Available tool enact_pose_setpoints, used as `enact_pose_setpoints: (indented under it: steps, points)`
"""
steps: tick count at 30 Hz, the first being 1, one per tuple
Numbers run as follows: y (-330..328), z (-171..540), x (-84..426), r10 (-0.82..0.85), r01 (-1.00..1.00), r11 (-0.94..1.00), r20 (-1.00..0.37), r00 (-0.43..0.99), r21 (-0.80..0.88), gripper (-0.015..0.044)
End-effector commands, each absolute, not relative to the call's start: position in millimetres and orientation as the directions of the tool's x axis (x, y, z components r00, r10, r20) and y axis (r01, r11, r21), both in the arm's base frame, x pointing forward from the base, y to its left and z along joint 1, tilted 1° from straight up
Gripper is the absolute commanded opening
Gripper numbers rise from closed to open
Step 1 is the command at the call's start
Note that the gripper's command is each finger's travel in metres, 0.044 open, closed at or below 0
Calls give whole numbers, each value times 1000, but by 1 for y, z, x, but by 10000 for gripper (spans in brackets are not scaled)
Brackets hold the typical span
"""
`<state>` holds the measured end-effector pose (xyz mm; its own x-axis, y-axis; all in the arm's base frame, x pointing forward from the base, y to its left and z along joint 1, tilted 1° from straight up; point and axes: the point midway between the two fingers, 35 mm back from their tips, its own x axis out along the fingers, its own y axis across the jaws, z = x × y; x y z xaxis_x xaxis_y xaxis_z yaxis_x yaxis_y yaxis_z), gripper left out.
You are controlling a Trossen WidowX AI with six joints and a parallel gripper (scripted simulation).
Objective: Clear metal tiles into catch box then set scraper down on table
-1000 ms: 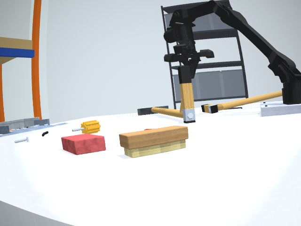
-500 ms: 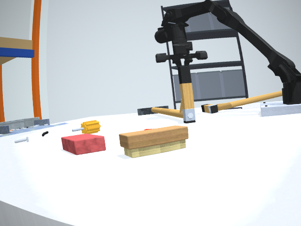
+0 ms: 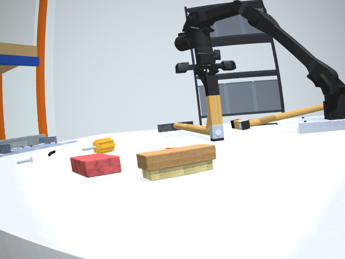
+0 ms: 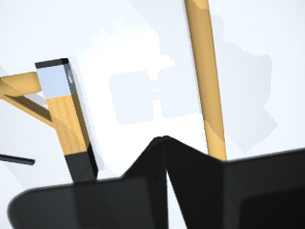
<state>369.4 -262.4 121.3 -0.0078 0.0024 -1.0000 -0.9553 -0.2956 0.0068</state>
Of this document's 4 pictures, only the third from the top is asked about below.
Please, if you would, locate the red block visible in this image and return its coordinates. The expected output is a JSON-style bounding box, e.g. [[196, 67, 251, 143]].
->
[[70, 153, 121, 178]]

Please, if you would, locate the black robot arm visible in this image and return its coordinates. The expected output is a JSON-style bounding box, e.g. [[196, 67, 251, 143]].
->
[[175, 0, 345, 120]]

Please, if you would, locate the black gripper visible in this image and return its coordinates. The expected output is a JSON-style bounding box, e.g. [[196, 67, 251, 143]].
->
[[175, 44, 236, 85]]

